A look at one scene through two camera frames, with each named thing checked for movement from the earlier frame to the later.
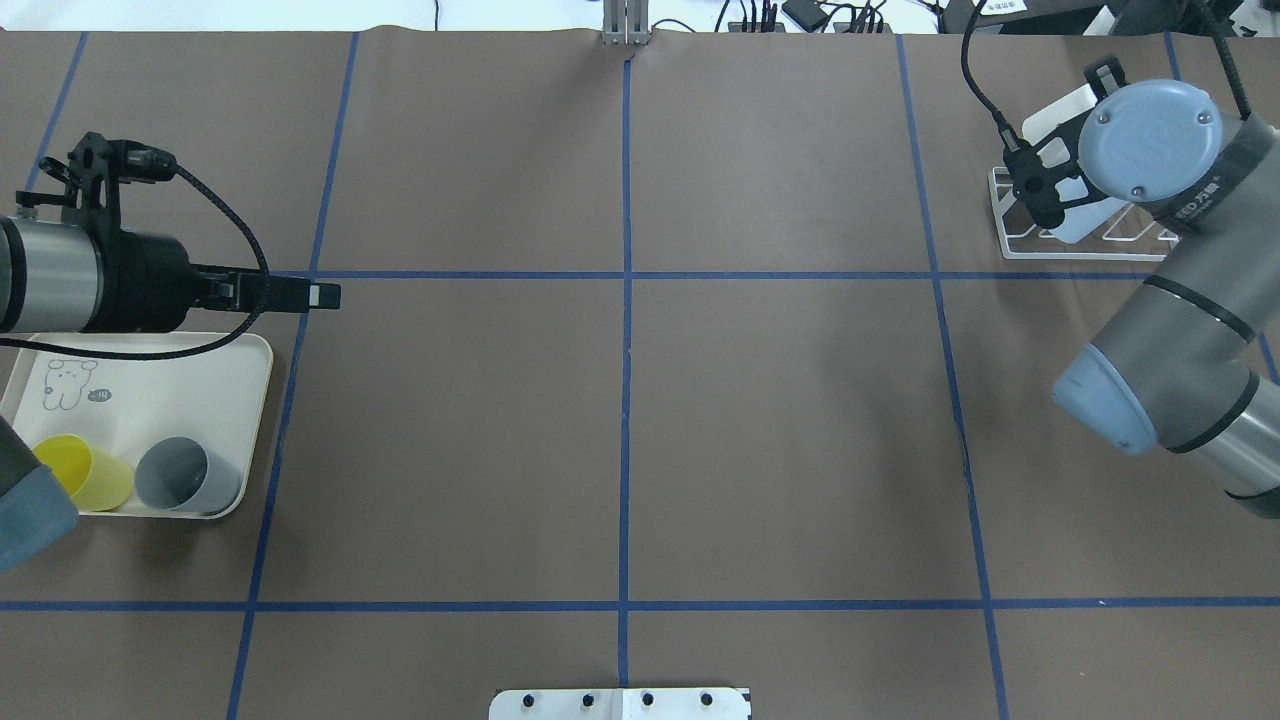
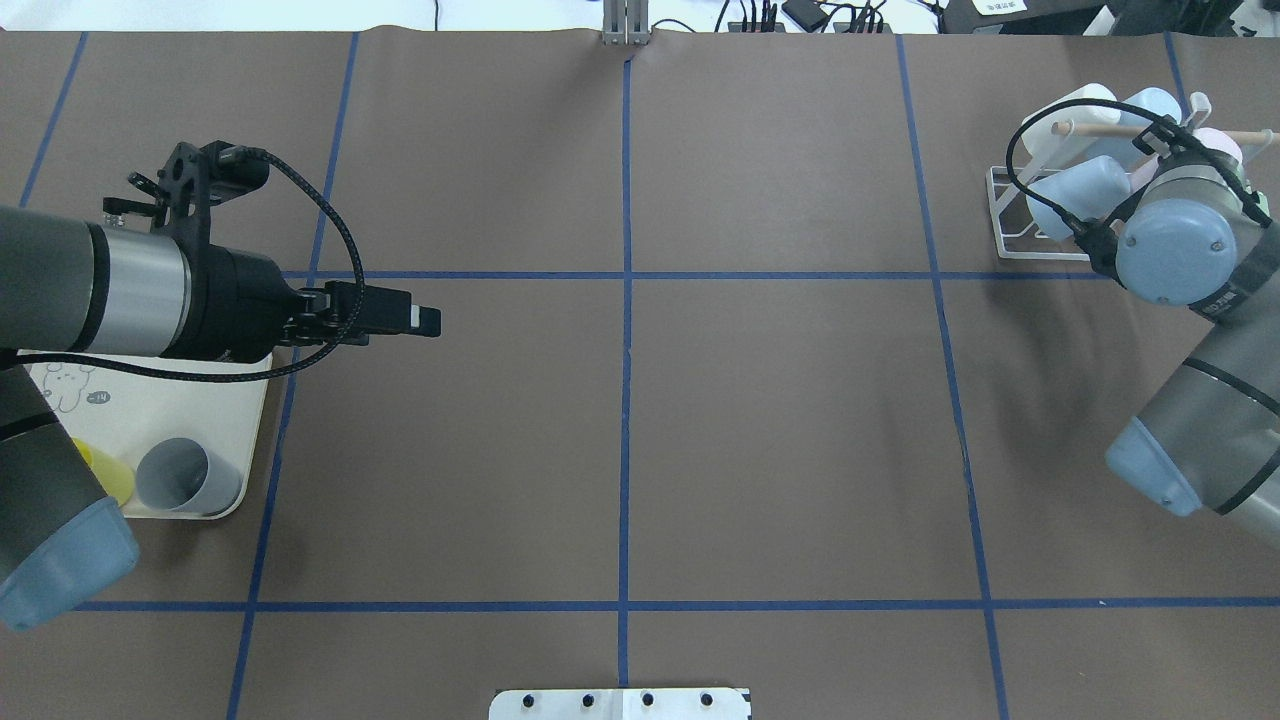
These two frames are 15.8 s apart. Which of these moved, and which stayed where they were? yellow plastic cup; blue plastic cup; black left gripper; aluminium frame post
Moved: black left gripper
Stayed: yellow plastic cup; aluminium frame post; blue plastic cup
